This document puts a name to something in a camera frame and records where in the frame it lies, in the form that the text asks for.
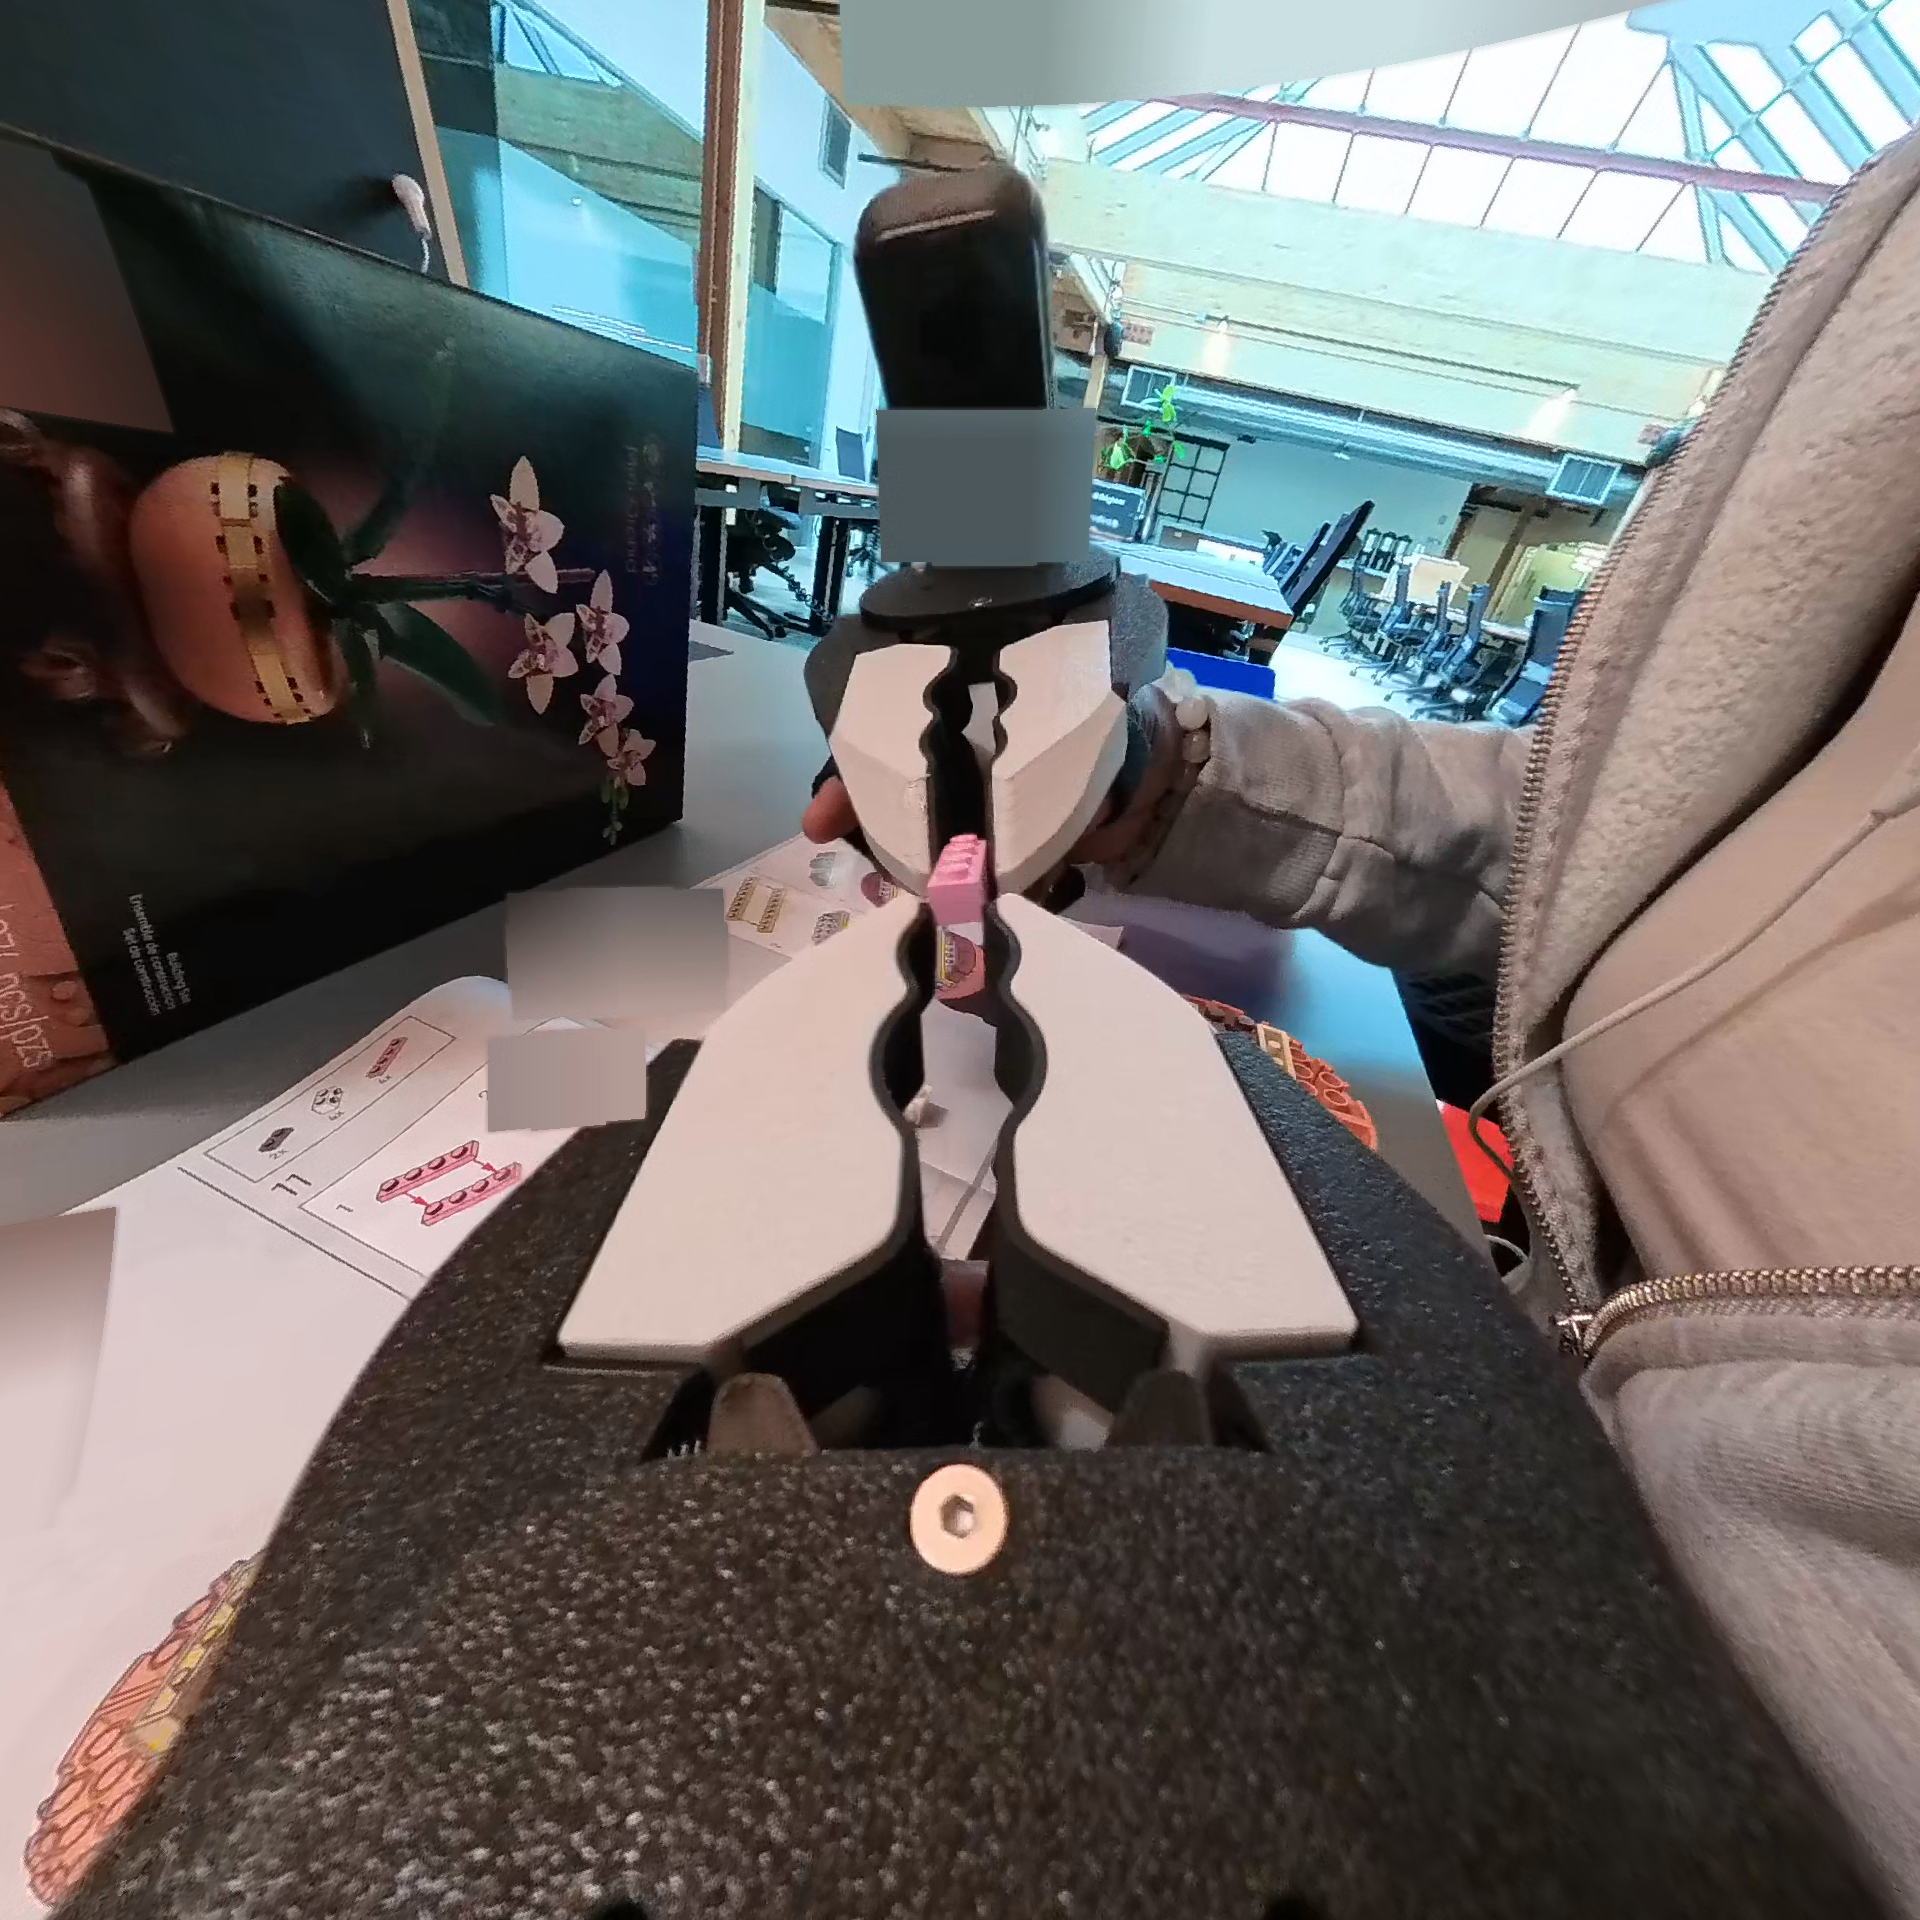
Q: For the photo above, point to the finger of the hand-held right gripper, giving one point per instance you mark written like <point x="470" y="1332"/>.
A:
<point x="1056" y="750"/>
<point x="881" y="766"/>

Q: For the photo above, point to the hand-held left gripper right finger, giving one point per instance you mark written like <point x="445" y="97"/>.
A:
<point x="1187" y="1202"/>

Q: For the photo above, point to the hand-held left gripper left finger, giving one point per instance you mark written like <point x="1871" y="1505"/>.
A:
<point x="736" y="1202"/>

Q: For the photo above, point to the pink brick plate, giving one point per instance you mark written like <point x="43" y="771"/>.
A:
<point x="958" y="886"/>

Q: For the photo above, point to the round orange lego pot build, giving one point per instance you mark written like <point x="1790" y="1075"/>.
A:
<point x="1305" y="1075"/>

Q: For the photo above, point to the blue plastic bin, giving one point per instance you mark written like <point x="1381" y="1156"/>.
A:
<point x="1221" y="670"/>

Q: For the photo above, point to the person's right forearm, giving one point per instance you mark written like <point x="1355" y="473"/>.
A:
<point x="1351" y="812"/>

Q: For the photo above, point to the grey desk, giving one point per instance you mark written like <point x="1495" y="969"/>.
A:
<point x="750" y="750"/>

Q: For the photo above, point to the wooden office desk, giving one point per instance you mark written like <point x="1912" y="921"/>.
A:
<point x="1201" y="586"/>

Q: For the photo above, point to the person's right hand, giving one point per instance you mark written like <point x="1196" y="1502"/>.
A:
<point x="1155" y="787"/>

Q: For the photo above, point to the open building instruction booklet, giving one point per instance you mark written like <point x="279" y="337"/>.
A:
<point x="182" y="1322"/>

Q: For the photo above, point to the dark building set box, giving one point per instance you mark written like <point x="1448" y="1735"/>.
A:
<point x="301" y="812"/>

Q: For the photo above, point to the black divider panel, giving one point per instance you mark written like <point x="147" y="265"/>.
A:
<point x="182" y="92"/>

